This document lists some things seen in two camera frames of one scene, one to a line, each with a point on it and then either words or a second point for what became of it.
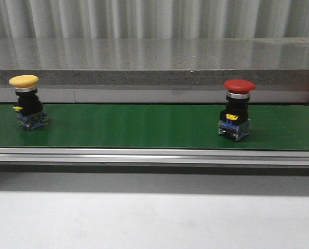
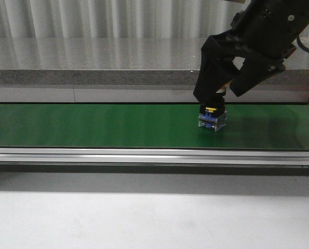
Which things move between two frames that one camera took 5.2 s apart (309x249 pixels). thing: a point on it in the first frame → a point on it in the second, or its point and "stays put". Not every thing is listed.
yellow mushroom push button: (29, 108) → (209, 120)
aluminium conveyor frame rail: (153, 156) stays put
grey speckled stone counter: (191, 61) stays put
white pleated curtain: (153, 19) stays put
